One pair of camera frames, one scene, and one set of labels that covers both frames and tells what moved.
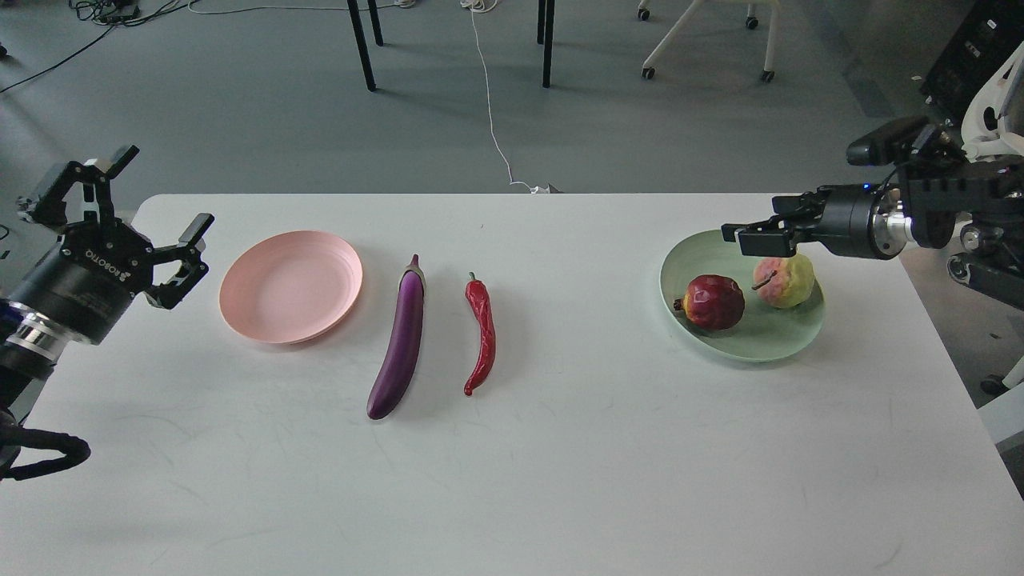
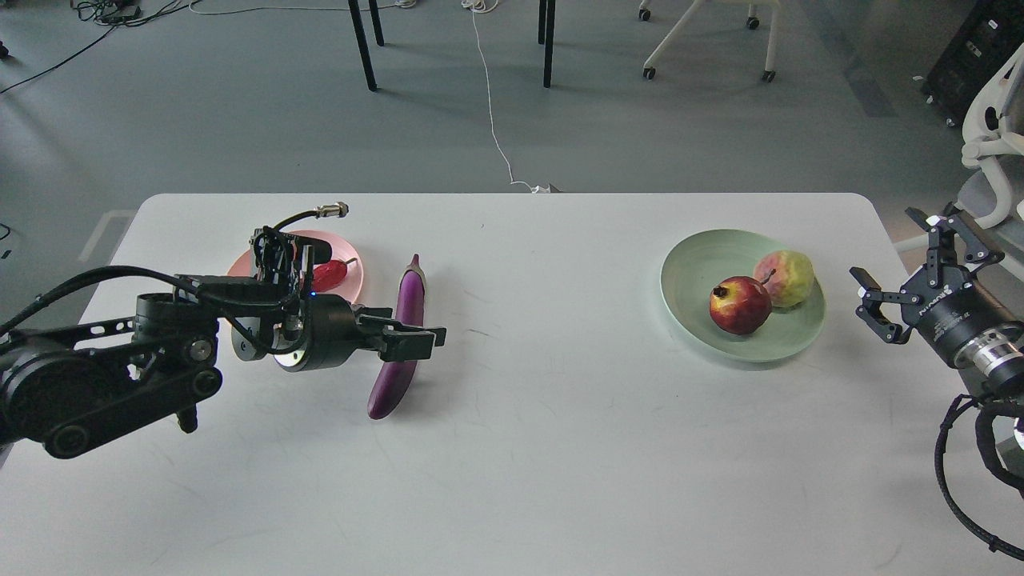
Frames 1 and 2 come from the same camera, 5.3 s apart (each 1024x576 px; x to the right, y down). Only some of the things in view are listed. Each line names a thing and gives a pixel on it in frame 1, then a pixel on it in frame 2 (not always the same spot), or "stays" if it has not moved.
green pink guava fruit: x=784 y=282 stays
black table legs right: x=547 y=11 stays
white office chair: x=994 y=124 stays
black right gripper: x=858 y=219 to x=970 y=326
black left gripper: x=91 y=273 to x=334 y=337
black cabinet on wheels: x=988 y=34 stays
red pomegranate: x=713 y=302 to x=741 y=305
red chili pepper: x=480 y=303 to x=329 y=274
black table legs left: x=361 y=39 stays
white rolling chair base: x=767 y=74 stays
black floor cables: x=114 y=14 stays
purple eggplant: x=395 y=372 stays
